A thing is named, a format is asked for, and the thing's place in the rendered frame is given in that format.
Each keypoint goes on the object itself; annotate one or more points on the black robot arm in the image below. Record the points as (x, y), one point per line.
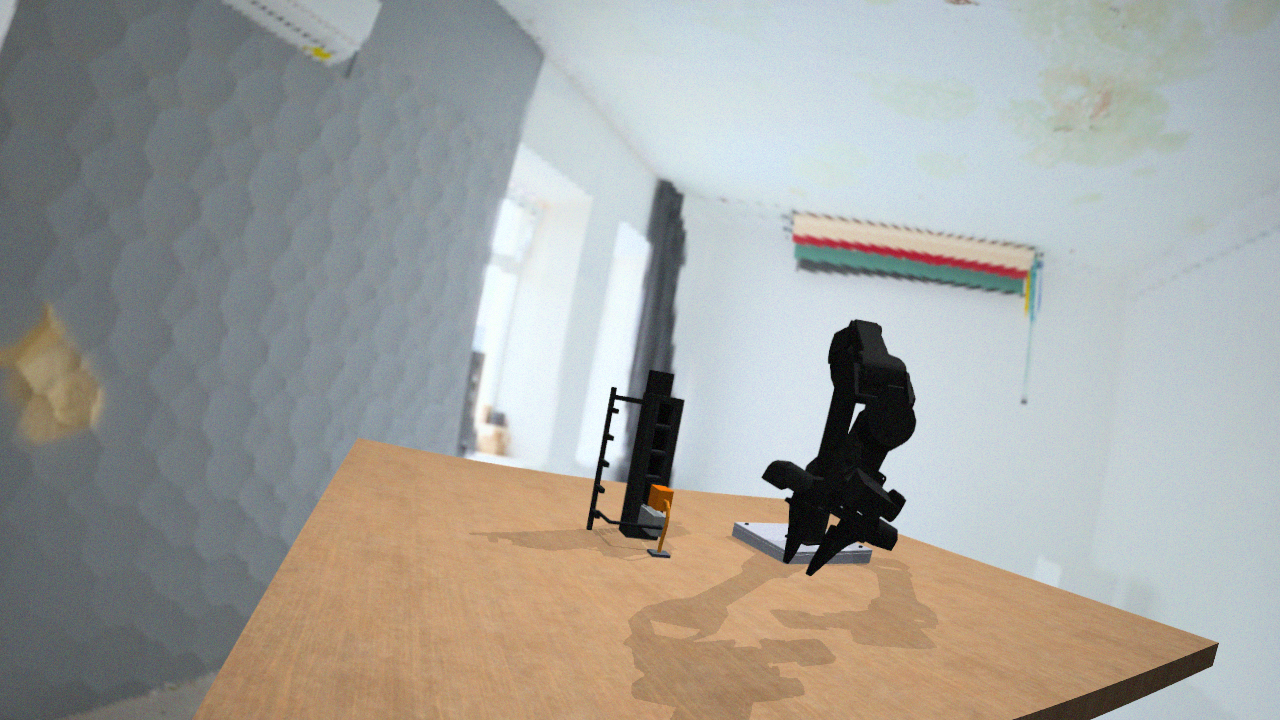
(863, 372)

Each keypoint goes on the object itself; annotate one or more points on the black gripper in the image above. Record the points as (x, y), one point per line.
(806, 499)

